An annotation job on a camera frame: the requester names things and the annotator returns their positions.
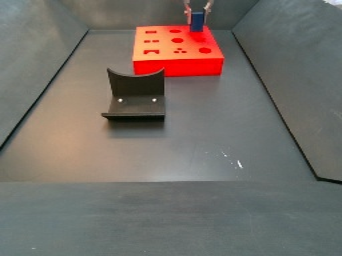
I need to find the blue square-circle peg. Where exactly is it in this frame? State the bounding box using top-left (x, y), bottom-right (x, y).
top-left (190, 12), bottom-right (204, 32)

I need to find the black curved holder stand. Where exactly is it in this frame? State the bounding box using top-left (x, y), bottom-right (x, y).
top-left (101, 69), bottom-right (166, 120)

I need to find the red shape-sorter block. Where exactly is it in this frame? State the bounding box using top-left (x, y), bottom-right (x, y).
top-left (132, 25), bottom-right (224, 77)

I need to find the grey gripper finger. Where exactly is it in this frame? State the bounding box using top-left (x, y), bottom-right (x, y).
top-left (183, 0), bottom-right (192, 25)
top-left (203, 0), bottom-right (214, 17)

